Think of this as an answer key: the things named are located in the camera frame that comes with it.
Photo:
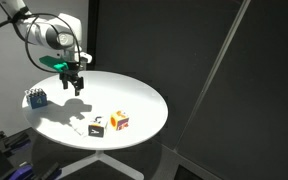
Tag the orange green house toy block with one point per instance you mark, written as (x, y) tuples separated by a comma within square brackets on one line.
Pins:
[(119, 120)]

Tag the white checkered fabric toy block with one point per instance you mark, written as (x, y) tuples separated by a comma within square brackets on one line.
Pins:
[(97, 127)]

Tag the white table pedestal base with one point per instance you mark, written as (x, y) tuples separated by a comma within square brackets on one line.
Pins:
[(99, 155)]

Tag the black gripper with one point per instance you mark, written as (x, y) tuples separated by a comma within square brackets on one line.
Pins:
[(72, 70)]

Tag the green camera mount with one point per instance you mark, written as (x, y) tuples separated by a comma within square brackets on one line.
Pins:
[(50, 62)]

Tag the blue black-white triangle toy block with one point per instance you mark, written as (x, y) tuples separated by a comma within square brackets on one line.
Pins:
[(36, 99)]

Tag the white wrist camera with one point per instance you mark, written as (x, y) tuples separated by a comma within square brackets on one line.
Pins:
[(87, 58)]

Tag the purple black clamp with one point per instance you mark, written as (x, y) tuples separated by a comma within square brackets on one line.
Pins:
[(9, 141), (27, 171)]

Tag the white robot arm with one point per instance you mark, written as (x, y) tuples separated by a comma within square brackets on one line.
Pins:
[(54, 33)]

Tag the grey metal frame bar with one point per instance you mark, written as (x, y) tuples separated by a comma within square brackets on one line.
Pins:
[(217, 63)]

